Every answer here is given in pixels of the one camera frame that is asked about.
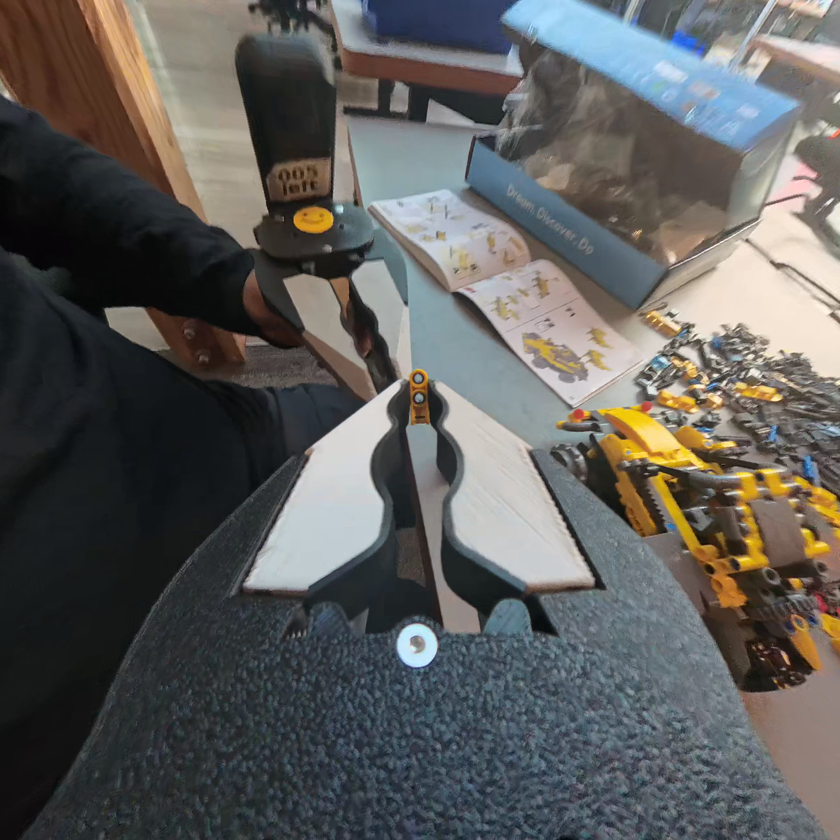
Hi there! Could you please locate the wooden beam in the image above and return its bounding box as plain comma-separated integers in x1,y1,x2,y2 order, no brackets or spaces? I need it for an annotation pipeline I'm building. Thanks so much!
0,0,247,371

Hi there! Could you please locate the person's black clothing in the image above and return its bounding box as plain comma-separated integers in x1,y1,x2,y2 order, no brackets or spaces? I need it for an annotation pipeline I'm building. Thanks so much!
0,249,368,840

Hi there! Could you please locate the blue storage bin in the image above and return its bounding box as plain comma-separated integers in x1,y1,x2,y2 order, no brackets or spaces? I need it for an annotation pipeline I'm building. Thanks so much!
361,0,526,53

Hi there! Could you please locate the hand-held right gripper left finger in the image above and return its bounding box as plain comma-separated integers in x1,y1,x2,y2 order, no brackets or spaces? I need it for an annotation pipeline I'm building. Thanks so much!
241,379,411,598

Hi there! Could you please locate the person's left hand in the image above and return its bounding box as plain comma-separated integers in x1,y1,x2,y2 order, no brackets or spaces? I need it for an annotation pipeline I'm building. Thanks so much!
243,269,307,349

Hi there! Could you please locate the pile of loose brick parts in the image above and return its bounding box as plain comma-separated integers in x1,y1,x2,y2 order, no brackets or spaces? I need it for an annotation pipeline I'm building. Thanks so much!
633,305,840,493

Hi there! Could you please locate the person's left forearm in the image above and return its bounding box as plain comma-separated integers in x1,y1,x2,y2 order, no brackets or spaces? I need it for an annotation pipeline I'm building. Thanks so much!
0,98,263,336

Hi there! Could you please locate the wood edged background table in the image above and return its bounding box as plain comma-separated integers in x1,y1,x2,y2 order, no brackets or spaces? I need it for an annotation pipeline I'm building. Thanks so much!
328,0,526,126

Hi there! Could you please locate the blue cardboard box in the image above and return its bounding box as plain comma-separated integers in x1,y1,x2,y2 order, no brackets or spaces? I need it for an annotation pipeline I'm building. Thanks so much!
465,0,803,311

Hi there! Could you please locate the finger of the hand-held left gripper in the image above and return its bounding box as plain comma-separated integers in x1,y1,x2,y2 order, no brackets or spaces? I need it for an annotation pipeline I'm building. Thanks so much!
282,276,382,403
341,257,413,395

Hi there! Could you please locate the yellow grey toy brick vehicle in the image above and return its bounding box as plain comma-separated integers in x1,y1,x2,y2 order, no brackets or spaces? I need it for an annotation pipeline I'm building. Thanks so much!
551,403,840,693

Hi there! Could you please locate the grey desk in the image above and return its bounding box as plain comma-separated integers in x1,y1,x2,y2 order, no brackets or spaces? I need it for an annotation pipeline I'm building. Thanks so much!
344,115,840,834

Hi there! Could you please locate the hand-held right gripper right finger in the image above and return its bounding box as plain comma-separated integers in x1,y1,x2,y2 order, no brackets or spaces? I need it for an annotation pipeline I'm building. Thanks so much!
427,382,597,595

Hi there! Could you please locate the black cable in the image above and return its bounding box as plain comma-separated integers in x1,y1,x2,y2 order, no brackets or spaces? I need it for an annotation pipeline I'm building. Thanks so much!
745,236,840,309

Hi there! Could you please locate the building instruction booklet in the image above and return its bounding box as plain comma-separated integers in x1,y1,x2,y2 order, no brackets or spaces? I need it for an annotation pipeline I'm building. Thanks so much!
369,189,645,408

